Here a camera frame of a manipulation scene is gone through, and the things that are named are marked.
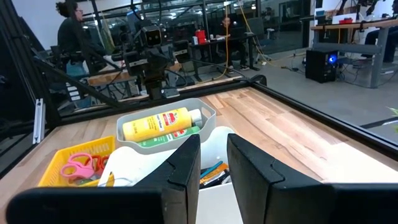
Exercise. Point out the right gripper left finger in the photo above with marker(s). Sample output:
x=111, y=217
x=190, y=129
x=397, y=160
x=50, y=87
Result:
x=174, y=199

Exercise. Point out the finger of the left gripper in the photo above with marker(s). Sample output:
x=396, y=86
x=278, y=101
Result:
x=181, y=51
x=132, y=63

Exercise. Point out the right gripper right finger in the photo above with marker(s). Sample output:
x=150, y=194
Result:
x=267, y=193

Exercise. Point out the black brush silver ferrule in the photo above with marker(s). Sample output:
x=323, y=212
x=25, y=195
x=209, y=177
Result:
x=214, y=183

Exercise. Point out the green paint bottle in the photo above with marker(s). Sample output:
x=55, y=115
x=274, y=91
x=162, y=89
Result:
x=161, y=140

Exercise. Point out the yellow paint bottle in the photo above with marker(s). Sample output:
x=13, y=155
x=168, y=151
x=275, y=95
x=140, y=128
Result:
x=146, y=127

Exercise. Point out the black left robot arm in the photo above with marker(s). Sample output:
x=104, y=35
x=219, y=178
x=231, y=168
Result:
x=154, y=84

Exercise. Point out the white cup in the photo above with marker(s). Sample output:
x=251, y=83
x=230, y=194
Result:
x=195, y=41

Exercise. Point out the red cup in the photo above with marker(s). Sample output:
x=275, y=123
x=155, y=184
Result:
x=200, y=36

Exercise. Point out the wooden side table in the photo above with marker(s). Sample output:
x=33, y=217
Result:
x=105, y=79

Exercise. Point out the white pot tall plant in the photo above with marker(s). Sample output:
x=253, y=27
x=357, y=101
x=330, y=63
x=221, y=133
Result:
x=107, y=37

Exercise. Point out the white plastic bin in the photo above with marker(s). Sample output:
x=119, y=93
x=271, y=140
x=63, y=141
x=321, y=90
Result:
x=130, y=168

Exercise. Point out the person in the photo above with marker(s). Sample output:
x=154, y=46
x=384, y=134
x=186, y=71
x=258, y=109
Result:
x=377, y=37
x=70, y=34
x=236, y=40

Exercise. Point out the dark office desk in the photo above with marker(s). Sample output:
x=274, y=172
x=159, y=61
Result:
x=251, y=53

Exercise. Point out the grey office chair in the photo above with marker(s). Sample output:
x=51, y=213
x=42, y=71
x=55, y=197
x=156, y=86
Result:
x=256, y=27

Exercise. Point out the silver aluminium extrusion piece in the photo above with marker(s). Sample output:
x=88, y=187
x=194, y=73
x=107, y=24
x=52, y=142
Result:
x=38, y=121

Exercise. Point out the yellow slotted plastic basket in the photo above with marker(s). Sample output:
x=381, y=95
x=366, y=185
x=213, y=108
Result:
x=53, y=168

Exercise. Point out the black computer tower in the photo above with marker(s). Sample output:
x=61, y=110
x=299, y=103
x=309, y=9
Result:
x=318, y=67

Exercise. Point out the small green potted plant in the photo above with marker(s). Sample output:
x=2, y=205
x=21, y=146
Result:
x=393, y=119

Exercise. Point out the grey metal desk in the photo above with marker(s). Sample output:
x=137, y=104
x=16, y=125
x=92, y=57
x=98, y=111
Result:
x=345, y=48

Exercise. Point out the small red box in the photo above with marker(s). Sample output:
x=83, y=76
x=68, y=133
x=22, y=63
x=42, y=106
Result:
x=345, y=20

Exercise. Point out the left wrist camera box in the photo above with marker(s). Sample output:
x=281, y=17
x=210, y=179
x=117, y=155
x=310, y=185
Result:
x=151, y=36

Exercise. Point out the black metal rig frame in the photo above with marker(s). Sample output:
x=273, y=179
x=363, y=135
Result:
x=311, y=109

